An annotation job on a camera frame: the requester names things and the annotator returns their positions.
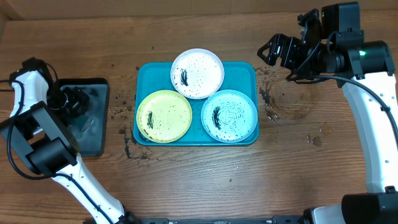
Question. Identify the black rectangular water tray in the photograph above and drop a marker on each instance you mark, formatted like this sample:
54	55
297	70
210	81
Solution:
89	129

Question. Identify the teal plastic serving tray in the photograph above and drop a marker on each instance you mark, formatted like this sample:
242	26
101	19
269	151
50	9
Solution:
155	76

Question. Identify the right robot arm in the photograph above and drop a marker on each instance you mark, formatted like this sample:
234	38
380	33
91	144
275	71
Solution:
332	47

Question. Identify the pink speckled plate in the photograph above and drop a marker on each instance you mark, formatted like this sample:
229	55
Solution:
197	73

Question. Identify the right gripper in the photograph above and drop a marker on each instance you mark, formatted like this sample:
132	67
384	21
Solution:
289	46

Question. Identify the light blue speckled plate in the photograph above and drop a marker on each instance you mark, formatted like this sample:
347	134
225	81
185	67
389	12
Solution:
229	116

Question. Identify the yellow speckled plate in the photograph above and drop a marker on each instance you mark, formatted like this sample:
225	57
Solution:
164	116

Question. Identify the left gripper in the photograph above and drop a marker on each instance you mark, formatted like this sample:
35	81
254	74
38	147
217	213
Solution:
77	98

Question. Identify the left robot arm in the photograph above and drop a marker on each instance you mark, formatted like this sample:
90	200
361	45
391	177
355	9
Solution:
53	125

